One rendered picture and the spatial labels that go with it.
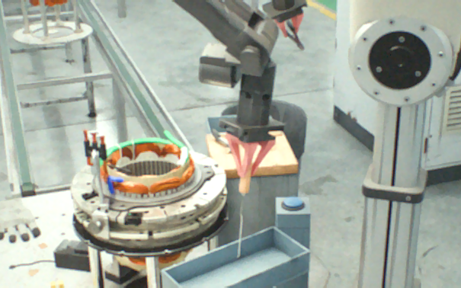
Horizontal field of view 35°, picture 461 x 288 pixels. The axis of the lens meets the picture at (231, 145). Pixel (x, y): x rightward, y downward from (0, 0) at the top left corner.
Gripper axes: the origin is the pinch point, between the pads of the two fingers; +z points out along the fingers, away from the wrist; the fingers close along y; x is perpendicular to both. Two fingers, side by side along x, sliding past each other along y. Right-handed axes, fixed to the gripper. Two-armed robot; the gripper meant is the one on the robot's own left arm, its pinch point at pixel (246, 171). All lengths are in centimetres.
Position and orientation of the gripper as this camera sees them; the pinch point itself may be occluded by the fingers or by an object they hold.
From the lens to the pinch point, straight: 128.2
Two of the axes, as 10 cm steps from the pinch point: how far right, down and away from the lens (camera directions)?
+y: -7.8, 0.9, -6.2
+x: 6.1, 2.9, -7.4
